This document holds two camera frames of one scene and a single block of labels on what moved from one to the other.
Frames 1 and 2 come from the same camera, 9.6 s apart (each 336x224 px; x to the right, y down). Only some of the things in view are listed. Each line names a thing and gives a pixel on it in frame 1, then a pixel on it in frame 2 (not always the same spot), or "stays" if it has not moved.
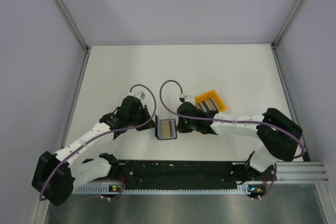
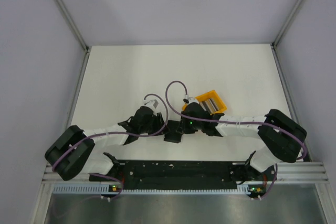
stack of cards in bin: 208,105 stays
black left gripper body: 141,116 → 155,123
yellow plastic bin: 212,94 stays
